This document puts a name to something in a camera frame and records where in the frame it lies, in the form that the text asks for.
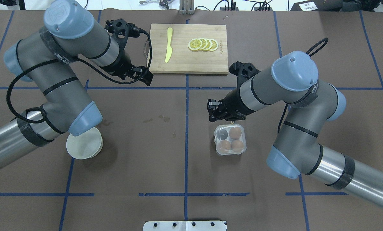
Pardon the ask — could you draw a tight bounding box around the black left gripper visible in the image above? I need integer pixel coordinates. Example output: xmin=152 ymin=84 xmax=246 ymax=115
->
xmin=110 ymin=53 xmax=154 ymax=86

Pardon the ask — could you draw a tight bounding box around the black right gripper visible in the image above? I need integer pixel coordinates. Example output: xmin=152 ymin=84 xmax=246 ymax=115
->
xmin=207 ymin=90 xmax=253 ymax=122

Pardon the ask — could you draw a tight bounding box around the clear plastic egg box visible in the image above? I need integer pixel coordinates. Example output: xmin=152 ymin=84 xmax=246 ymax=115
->
xmin=214 ymin=124 xmax=247 ymax=156

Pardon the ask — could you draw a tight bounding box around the brown egg from bowl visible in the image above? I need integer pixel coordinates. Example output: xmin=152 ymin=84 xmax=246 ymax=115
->
xmin=219 ymin=140 xmax=231 ymax=153

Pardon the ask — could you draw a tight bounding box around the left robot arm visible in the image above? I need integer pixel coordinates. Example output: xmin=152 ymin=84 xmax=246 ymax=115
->
xmin=0 ymin=0 xmax=153 ymax=169

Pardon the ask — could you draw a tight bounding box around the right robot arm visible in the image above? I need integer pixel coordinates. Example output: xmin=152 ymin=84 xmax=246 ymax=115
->
xmin=207 ymin=51 xmax=383 ymax=207

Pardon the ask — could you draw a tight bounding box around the brown egg in box rear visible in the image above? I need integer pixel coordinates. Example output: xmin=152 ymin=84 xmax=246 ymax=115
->
xmin=229 ymin=127 xmax=242 ymax=140

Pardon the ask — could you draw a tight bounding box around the brown egg in box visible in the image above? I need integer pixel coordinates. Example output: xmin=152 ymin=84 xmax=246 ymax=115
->
xmin=231 ymin=140 xmax=245 ymax=152
xmin=229 ymin=127 xmax=242 ymax=140

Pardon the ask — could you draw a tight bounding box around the brown egg in box front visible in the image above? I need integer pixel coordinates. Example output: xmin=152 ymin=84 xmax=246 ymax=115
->
xmin=231 ymin=140 xmax=245 ymax=152

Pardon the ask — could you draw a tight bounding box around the yellow plastic knife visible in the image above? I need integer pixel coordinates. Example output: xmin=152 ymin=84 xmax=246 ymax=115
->
xmin=165 ymin=27 xmax=173 ymax=63

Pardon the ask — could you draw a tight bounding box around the wooden cutting board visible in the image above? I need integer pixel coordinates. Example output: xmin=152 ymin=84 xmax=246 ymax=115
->
xmin=149 ymin=23 xmax=228 ymax=75

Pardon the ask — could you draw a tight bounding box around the lemon slice leftmost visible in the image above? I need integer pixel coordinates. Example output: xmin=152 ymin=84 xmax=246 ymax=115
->
xmin=187 ymin=38 xmax=203 ymax=51

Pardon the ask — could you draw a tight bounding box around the lemon slice rightmost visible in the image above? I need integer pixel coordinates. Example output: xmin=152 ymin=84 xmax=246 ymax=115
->
xmin=208 ymin=39 xmax=218 ymax=51

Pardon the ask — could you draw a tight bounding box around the white bowl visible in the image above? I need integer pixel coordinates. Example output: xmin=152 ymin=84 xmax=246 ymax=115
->
xmin=66 ymin=127 xmax=103 ymax=160

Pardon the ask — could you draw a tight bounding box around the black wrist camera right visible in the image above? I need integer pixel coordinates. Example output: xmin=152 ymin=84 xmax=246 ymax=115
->
xmin=228 ymin=61 xmax=261 ymax=88

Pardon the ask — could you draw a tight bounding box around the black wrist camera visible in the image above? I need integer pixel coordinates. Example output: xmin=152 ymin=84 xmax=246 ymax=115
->
xmin=228 ymin=61 xmax=261 ymax=88
xmin=105 ymin=19 xmax=140 ymax=38

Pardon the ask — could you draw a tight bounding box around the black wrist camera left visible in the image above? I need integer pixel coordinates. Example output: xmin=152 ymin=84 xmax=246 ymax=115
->
xmin=105 ymin=19 xmax=140 ymax=38

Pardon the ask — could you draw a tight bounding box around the aluminium camera post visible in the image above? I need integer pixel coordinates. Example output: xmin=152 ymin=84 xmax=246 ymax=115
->
xmin=179 ymin=0 xmax=195 ymax=15

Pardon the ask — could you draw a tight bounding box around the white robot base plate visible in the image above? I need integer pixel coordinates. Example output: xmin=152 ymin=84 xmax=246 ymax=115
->
xmin=143 ymin=220 xmax=228 ymax=231

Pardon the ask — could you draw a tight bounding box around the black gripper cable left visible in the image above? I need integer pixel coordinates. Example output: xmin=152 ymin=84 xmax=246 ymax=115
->
xmin=6 ymin=28 xmax=153 ymax=124

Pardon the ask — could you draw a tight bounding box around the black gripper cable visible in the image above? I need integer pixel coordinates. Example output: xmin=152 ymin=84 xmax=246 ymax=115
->
xmin=6 ymin=28 xmax=153 ymax=124
xmin=277 ymin=38 xmax=329 ymax=135

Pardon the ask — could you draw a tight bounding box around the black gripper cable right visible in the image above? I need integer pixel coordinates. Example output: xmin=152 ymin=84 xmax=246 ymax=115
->
xmin=277 ymin=38 xmax=329 ymax=135

